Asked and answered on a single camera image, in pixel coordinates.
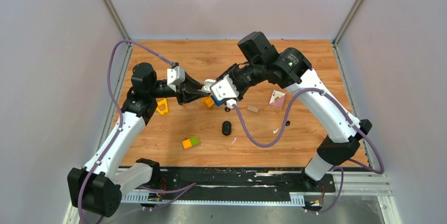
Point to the small wooden block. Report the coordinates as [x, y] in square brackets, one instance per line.
[252, 109]

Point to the black oval case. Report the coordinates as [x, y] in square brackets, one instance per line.
[226, 128]

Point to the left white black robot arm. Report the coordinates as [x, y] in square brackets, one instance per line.
[98, 187]

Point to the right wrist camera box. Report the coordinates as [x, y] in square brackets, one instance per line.
[225, 90]

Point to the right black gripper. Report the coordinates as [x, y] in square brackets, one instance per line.
[231, 71]

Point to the orange triangular plastic piece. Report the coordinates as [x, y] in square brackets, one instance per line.
[162, 106]

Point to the pink card box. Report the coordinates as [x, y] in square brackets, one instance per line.
[277, 100]

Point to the orange green toy brick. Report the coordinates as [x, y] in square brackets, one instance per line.
[190, 143]

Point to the yellow toy brick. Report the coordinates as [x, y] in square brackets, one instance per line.
[208, 102]

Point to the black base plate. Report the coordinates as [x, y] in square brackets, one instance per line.
[240, 184]

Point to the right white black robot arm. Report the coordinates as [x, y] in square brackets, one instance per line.
[293, 72]

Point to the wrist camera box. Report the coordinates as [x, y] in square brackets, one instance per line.
[225, 90]
[175, 76]

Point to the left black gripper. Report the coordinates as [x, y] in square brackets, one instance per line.
[185, 91]

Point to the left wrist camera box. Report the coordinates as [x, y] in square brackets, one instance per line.
[175, 76]

